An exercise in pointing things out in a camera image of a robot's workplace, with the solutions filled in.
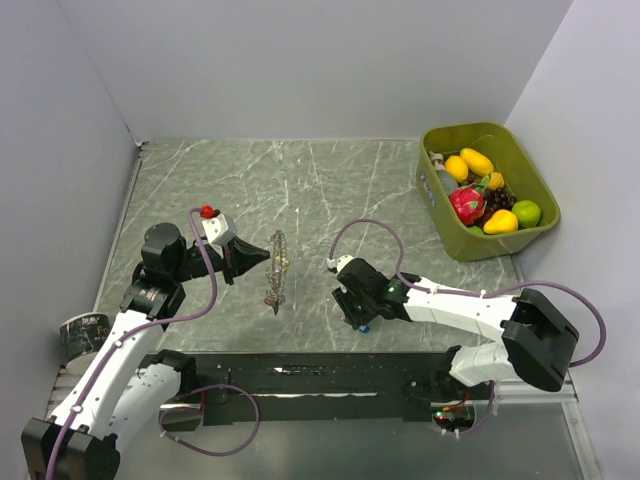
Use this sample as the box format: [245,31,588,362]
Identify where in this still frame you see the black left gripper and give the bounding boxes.
[170,235,269,284]

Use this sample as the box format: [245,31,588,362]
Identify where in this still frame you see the round metal key organizer disc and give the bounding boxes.
[265,230,290,297]

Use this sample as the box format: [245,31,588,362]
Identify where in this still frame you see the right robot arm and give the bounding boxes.
[327,255,579,399]

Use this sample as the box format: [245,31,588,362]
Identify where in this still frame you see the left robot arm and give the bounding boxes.
[21,215,270,479]

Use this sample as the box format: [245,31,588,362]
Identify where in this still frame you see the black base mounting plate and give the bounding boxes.
[137,352,501,426]

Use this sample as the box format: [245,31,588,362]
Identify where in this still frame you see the red dragon fruit toy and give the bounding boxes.
[448,185,485,226]

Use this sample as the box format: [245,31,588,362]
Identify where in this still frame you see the grey bottle in bin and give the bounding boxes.
[429,152,458,196]

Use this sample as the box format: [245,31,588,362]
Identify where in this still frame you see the yellow mango toy lower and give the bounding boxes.
[483,209,519,235]

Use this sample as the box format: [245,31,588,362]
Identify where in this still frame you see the yellow mango toy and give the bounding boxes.
[460,148,495,177]
[483,209,519,235]

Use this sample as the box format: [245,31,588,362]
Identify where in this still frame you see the yellow lemon toy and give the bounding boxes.
[444,155,469,184]

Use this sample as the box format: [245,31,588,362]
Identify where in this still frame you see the dark purple grapes toy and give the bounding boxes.
[484,187,517,214]

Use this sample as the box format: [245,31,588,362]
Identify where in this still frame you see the yellow mango toy upper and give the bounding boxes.
[460,148,495,177]

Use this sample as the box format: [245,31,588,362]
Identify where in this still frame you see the black tape roll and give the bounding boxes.
[59,312,111,375]

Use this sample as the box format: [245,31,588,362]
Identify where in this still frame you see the green lime toy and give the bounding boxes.
[511,200,542,229]

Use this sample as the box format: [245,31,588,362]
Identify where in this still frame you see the olive green plastic bin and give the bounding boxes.
[416,122,560,262]

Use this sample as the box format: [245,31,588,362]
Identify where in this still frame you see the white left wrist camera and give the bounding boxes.
[201,213,237,247]

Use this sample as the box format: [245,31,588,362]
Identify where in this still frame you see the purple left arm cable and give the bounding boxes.
[44,205,221,480]

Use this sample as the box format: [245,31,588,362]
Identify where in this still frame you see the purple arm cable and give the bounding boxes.
[327,218,607,369]
[44,205,221,480]

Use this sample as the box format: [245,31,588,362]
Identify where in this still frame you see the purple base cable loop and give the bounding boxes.
[158,383,261,457]

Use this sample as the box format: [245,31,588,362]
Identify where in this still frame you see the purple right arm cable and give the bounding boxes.
[327,218,607,369]

